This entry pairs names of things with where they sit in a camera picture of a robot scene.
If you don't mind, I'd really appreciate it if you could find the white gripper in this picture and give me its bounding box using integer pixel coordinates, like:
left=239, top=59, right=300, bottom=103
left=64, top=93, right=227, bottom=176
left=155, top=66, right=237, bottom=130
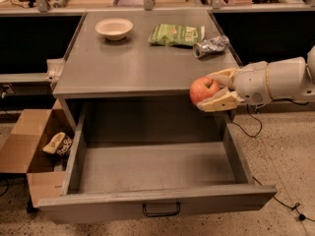
left=197, top=61, right=272, bottom=112

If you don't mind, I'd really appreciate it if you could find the red apple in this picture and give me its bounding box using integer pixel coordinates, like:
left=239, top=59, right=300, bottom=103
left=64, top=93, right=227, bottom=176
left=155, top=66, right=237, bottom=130
left=189, top=77, right=220, bottom=104

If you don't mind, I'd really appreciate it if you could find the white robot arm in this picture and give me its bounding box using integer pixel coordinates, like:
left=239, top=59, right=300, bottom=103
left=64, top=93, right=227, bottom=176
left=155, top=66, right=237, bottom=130
left=196, top=46, right=315, bottom=112

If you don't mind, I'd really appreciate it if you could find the grey cabinet counter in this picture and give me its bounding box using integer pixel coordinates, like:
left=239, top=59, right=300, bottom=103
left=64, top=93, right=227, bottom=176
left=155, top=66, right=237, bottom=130
left=52, top=9, right=252, bottom=123

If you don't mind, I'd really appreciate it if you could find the open grey bottom drawer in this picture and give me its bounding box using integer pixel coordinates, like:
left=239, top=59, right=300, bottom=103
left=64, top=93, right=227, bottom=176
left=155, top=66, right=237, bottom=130
left=38, top=102, right=277, bottom=223

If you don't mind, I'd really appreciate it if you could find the crushed silver can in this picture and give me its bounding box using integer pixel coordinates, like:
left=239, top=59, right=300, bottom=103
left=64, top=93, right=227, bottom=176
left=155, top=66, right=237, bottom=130
left=193, top=35, right=229, bottom=59

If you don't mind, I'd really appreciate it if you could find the green chip bag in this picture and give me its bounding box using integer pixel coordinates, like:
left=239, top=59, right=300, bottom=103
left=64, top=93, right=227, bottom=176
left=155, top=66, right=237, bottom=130
left=149, top=24, right=205, bottom=47

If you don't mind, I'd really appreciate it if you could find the white paper bowl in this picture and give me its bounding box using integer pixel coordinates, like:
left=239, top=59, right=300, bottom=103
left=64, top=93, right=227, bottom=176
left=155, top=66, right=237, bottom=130
left=95, top=18, right=133, bottom=41

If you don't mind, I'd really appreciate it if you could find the snack bag in box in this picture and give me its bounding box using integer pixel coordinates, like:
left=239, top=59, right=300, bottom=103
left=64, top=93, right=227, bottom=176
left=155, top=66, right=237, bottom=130
left=42, top=132, right=72, bottom=156

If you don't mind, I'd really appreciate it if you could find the open cardboard box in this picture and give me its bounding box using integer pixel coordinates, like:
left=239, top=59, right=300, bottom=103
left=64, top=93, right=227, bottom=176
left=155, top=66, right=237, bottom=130
left=0, top=100, right=74, bottom=207

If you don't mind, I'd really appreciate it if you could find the black floor cable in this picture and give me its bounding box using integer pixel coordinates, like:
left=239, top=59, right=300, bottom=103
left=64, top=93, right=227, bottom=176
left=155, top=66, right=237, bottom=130
left=231, top=103, right=264, bottom=139

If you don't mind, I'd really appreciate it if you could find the black drawer handle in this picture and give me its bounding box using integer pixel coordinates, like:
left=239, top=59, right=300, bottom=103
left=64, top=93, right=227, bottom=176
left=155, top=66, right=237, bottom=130
left=142, top=202, right=181, bottom=217

